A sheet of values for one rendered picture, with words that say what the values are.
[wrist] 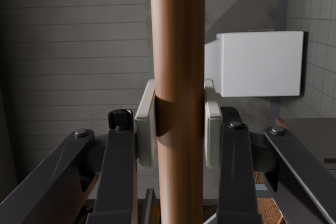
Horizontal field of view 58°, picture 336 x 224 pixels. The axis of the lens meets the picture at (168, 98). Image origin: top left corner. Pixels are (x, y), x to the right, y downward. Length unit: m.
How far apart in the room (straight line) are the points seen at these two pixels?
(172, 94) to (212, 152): 0.04
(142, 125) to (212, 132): 0.04
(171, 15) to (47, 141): 4.20
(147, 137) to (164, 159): 0.04
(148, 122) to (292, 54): 2.98
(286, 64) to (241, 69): 0.42
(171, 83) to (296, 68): 2.99
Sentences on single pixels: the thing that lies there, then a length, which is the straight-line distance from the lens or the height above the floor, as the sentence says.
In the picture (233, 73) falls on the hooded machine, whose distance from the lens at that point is 3.00.
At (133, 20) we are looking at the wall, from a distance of 3.67.
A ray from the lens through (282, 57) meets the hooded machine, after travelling 3.09.
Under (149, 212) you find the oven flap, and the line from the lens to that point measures 1.89.
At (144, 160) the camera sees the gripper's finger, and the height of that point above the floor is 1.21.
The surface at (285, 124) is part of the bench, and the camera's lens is 2.04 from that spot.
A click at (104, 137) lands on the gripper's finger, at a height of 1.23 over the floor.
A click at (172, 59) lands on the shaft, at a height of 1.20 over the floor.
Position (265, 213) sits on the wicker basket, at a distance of 2.05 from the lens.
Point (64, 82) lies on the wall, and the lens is 3.99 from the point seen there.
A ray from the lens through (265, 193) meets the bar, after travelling 1.34.
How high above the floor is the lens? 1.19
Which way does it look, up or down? 3 degrees up
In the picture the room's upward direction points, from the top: 91 degrees counter-clockwise
